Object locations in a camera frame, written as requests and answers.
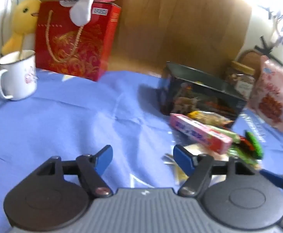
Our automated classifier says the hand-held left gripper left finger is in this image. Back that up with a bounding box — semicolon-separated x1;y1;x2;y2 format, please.
31;145;113;198

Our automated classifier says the crossed black tape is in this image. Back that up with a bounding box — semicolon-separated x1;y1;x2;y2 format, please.
260;36;283;66

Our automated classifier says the yellow duck plush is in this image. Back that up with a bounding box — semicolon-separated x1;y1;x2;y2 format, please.
1;0;42;56

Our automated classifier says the white enamel mug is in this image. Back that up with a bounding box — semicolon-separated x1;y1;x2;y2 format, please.
0;50;38;101

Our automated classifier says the pink twisted snack bag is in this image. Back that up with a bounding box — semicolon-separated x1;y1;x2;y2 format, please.
249;55;283;133

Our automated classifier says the wooden board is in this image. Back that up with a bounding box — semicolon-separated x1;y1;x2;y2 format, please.
35;0;252;77

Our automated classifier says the dark green snack packet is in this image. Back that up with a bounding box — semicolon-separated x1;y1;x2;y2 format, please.
230;130;264;166

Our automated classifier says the light green snack packet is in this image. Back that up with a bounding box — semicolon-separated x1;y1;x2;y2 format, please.
206;125;241;144

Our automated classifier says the blue printed cloth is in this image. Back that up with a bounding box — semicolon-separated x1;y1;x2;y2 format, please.
0;69;283;233

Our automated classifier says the black printed box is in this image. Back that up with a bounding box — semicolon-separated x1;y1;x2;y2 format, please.
160;62;247;129

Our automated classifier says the yellow snack packet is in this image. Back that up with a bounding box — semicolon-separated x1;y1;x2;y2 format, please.
187;110;231;127

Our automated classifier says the clear nut jar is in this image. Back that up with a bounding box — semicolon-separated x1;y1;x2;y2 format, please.
225;61;256;100

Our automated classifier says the red gift box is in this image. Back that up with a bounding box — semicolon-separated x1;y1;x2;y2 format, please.
34;1;122;82

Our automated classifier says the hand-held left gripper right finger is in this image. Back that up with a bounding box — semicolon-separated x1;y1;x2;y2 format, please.
173;144;259;198

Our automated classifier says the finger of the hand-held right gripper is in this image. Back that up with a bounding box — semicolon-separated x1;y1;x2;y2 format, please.
260;169;283;195

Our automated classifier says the pink long snack box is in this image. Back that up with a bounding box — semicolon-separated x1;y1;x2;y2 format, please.
169;113;233;154

